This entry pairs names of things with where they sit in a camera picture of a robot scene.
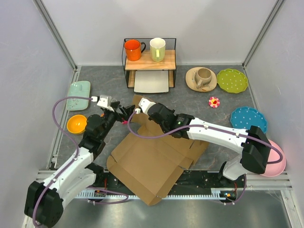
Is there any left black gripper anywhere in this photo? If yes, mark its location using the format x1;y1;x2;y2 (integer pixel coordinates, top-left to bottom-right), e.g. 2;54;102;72
100;101;135;140

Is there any brown cardboard paper box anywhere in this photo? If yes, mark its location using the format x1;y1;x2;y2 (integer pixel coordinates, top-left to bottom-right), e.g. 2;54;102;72
106;94;209;206

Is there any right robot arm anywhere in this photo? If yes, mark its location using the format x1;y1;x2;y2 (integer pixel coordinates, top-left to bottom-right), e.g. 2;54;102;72
140;101;270;187

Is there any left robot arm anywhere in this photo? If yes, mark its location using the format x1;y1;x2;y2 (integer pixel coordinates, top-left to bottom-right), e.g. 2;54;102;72
24;102;135;228

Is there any white square plate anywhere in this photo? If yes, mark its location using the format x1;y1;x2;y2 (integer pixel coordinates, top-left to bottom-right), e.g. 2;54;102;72
134;70;169;94

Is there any beige saucer plate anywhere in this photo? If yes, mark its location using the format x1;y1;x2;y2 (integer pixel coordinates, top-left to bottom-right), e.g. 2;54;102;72
186;67;217;92

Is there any mint green tray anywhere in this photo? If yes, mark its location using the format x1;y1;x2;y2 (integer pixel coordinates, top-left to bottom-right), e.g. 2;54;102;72
66;81;91;111

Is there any orange bowl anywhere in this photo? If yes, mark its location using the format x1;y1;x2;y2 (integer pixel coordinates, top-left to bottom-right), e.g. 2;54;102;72
66;114;87;134

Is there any pink flower toy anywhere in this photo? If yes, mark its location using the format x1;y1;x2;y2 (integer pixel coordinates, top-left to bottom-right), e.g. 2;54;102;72
209;96;220;108

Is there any beige ceramic cup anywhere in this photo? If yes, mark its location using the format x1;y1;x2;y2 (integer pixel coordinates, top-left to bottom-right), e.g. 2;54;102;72
194;68;212;89

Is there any orange mug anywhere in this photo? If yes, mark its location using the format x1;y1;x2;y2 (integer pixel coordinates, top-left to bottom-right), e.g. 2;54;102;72
124;39;146;61

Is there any light green mug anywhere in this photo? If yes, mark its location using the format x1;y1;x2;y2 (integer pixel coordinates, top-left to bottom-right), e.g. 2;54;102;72
150;38;166;62

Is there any green dotted plate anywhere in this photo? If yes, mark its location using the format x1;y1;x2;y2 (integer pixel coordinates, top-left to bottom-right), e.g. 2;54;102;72
217;68;248;94

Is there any blue dotted plate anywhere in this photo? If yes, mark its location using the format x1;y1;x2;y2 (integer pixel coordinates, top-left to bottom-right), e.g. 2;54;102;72
230;106;268;133

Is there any pink plate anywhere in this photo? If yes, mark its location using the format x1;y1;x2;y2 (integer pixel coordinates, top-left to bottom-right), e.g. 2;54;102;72
258;139;287;178

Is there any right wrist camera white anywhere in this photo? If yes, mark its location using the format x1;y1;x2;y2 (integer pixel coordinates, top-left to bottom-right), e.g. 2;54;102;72
135;98;156;115

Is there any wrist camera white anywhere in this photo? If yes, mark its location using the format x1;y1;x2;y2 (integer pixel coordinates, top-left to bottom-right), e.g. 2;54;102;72
91;95;114;112
135;98;156;115

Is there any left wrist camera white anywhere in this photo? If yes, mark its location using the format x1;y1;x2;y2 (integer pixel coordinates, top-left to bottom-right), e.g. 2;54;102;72
91;95;114;112

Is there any black wire shelf rack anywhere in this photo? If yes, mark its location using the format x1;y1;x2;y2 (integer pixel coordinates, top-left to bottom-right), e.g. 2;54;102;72
121;38;177;88

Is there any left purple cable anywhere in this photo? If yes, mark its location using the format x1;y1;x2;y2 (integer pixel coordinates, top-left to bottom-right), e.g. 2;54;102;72
32;96;95;226

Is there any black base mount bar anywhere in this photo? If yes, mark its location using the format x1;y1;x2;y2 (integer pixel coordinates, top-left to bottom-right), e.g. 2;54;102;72
93;170;244;195

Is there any white cable duct rail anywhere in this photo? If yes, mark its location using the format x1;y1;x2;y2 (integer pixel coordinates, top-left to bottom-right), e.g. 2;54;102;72
75;189;241;200

